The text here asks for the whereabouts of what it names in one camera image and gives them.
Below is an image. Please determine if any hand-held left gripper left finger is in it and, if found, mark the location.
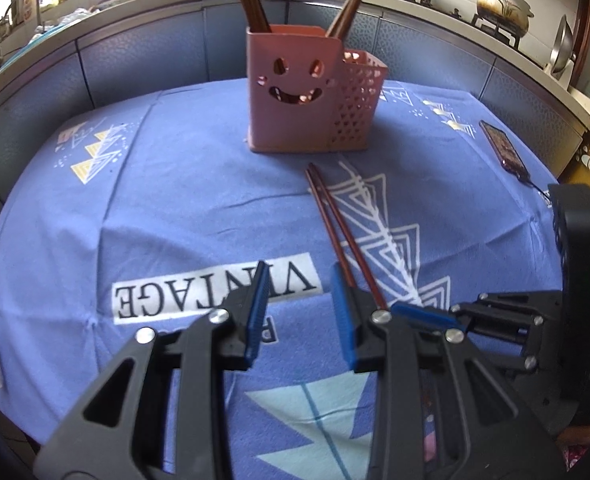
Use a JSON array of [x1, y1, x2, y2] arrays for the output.
[[32, 260, 271, 480]]

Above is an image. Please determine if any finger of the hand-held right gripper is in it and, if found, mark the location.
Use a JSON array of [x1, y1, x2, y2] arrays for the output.
[[391, 290, 564, 342], [467, 331, 546, 372]]

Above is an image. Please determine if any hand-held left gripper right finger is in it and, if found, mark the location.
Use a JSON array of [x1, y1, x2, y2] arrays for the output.
[[329, 262, 568, 480]]

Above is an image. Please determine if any brown wooden chopstick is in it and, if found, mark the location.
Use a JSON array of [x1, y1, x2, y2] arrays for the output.
[[309, 163, 391, 312], [305, 169, 350, 281]]

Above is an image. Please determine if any pink plastic utensil holder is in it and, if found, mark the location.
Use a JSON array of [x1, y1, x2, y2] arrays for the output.
[[246, 26, 390, 153]]

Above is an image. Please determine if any bunch of brown chopsticks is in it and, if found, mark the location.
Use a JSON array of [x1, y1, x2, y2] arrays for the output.
[[217, 0, 388, 41]]

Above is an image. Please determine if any person's right forearm plaid sleeve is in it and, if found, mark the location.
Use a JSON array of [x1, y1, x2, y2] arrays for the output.
[[557, 425, 590, 472]]

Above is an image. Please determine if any blue printed tablecloth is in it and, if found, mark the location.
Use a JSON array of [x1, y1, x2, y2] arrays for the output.
[[0, 77, 568, 480]]

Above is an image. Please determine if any dark smartphone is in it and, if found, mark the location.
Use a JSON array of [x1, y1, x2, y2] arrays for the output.
[[479, 120, 530, 178]]

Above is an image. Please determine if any metal pot lid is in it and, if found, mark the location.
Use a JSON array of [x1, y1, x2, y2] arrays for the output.
[[549, 14, 576, 79]]

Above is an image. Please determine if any kitchen counter with cabinets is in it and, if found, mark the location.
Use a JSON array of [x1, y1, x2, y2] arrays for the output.
[[0, 0, 590, 211]]

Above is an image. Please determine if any gas stove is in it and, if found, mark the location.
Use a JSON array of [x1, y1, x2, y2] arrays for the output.
[[375, 0, 526, 50]]

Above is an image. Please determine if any white clay pot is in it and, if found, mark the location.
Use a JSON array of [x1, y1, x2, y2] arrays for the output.
[[476, 0, 536, 33]]

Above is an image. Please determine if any white plastic bag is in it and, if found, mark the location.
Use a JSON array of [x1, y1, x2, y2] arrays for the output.
[[30, 7, 101, 43]]

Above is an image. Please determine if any black phone cable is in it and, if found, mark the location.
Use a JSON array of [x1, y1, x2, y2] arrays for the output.
[[522, 174, 556, 202]]

